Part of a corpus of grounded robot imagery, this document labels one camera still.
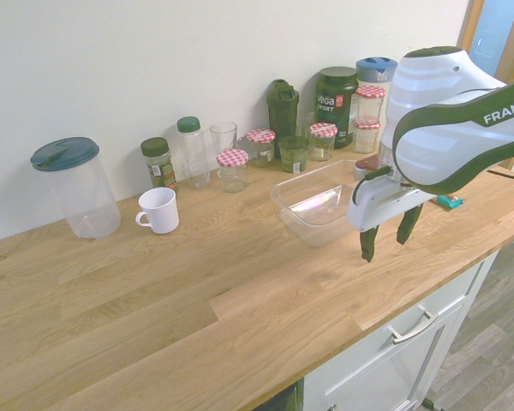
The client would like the white cabinet drawer front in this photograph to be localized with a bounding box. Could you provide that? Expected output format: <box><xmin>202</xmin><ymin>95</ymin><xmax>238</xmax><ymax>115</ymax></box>
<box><xmin>302</xmin><ymin>247</ymin><xmax>500</xmax><ymax>411</ymax></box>

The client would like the wooden door frame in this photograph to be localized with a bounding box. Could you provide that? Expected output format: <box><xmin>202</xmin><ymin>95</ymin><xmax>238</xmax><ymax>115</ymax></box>
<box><xmin>457</xmin><ymin>0</ymin><xmax>514</xmax><ymax>86</ymax></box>

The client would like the spice jar with dark lid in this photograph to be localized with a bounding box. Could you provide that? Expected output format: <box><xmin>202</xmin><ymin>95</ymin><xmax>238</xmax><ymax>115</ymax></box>
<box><xmin>139</xmin><ymin>136</ymin><xmax>180</xmax><ymax>194</ymax></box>

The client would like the silver drawer handle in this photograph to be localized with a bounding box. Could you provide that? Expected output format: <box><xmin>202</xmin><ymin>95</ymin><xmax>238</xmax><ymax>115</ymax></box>
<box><xmin>386</xmin><ymin>309</ymin><xmax>439</xmax><ymax>345</ymax></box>

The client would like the small green glass jar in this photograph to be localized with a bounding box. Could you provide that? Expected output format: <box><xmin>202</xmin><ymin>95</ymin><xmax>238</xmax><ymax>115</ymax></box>
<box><xmin>278</xmin><ymin>135</ymin><xmax>310</xmax><ymax>174</ymax></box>

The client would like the white ceramic mug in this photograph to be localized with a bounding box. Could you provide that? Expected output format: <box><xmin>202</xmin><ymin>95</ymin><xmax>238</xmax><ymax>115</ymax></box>
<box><xmin>134</xmin><ymin>186</ymin><xmax>181</xmax><ymax>235</ymax></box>

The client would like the dark Vega Sport protein tub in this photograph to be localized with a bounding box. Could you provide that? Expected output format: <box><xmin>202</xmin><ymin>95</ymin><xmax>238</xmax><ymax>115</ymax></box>
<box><xmin>315</xmin><ymin>65</ymin><xmax>361</xmax><ymax>151</ymax></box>

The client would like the clear bottle with green lid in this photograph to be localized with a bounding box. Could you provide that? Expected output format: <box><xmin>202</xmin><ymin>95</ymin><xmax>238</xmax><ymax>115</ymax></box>
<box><xmin>176</xmin><ymin>116</ymin><xmax>212</xmax><ymax>191</ymax></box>

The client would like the tall clear drinking glass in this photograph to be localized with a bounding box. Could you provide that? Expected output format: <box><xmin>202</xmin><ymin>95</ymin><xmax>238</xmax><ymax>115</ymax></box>
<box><xmin>209</xmin><ymin>122</ymin><xmax>239</xmax><ymax>172</ymax></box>

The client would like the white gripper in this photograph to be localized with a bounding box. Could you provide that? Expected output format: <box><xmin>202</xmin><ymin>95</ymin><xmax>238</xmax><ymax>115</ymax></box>
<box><xmin>346</xmin><ymin>168</ymin><xmax>434</xmax><ymax>264</ymax></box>

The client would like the glass jar red checked lid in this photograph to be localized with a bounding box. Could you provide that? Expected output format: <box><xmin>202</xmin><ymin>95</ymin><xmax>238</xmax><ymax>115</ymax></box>
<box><xmin>245</xmin><ymin>128</ymin><xmax>277</xmax><ymax>169</ymax></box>
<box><xmin>355</xmin><ymin>85</ymin><xmax>388</xmax><ymax>125</ymax></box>
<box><xmin>215</xmin><ymin>149</ymin><xmax>250</xmax><ymax>194</ymax></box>
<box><xmin>308</xmin><ymin>122</ymin><xmax>339</xmax><ymax>163</ymax></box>
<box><xmin>352</xmin><ymin>118</ymin><xmax>384</xmax><ymax>155</ymax></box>

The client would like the yellow teal protein bar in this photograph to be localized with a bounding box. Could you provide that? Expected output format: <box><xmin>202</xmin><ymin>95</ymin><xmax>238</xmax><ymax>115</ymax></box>
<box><xmin>436</xmin><ymin>194</ymin><xmax>466</xmax><ymax>211</ymax></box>

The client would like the clear pitcher with blue lid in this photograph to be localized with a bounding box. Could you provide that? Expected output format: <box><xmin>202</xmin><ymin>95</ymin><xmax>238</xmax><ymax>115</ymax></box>
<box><xmin>355</xmin><ymin>56</ymin><xmax>399</xmax><ymax>170</ymax></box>

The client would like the clear pitcher with teal lid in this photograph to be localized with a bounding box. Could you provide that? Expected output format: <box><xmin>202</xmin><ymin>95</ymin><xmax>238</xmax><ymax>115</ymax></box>
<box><xmin>29</xmin><ymin>136</ymin><xmax>123</xmax><ymax>240</ymax></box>

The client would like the clear plastic rectangular container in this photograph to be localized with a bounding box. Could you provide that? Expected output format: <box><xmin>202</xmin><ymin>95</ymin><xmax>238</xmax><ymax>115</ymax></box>
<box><xmin>269</xmin><ymin>158</ymin><xmax>362</xmax><ymax>250</ymax></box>

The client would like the dark green shaker bottle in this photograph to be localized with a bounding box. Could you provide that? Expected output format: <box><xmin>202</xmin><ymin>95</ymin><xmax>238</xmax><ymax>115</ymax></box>
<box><xmin>266</xmin><ymin>78</ymin><xmax>302</xmax><ymax>162</ymax></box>

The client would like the red brown and grey utensil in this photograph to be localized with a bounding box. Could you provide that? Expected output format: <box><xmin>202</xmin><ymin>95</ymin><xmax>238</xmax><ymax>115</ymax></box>
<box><xmin>353</xmin><ymin>155</ymin><xmax>383</xmax><ymax>182</ymax></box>

